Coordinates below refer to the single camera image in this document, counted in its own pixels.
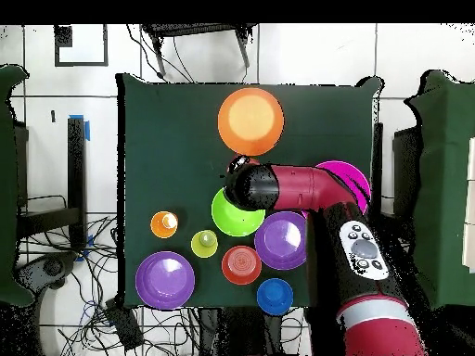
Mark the large orange plastic bowl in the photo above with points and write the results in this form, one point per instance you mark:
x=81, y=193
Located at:
x=250, y=122

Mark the green plastic bowl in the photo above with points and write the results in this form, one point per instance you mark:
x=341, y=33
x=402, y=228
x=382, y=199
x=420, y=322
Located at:
x=232, y=222

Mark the purple plastic bowl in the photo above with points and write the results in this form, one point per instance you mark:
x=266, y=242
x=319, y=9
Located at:
x=280, y=241
x=165, y=280

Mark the large pink plastic bowl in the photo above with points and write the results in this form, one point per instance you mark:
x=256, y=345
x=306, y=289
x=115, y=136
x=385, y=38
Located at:
x=352, y=174

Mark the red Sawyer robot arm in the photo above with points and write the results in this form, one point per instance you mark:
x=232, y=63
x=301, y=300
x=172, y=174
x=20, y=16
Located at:
x=334, y=222

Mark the dark green table cloth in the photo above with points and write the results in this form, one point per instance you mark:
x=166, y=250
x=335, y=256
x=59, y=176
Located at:
x=167, y=148

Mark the yellow plastic cup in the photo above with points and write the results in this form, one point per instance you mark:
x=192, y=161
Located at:
x=202, y=246

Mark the small red-orange plastic bowl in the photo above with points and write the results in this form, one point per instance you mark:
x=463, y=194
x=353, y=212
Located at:
x=241, y=265

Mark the orange plastic cup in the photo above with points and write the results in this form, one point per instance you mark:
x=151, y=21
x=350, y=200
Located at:
x=161, y=226

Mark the small blue plastic bowl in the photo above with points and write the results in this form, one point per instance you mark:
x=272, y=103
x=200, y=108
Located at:
x=274, y=296

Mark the black metal stand legs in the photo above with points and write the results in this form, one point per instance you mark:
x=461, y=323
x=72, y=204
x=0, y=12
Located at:
x=193, y=29

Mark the black metal floor stand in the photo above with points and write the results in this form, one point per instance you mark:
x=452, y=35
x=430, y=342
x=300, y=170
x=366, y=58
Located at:
x=76, y=167
x=406, y=174

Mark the blue tape strip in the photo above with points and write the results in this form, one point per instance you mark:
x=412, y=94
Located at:
x=87, y=129
x=90, y=241

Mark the green cloth covered table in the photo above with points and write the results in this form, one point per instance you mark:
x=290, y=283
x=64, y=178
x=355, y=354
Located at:
x=7, y=185
x=445, y=167

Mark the small black floor object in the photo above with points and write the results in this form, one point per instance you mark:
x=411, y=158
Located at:
x=53, y=116

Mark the black power box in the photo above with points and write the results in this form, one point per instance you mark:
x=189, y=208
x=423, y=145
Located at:
x=124, y=324

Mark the black office chair base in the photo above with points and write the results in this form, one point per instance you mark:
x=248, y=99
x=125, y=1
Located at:
x=52, y=267

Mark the black square frame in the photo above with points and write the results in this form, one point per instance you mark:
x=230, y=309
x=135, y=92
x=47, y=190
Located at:
x=63, y=37

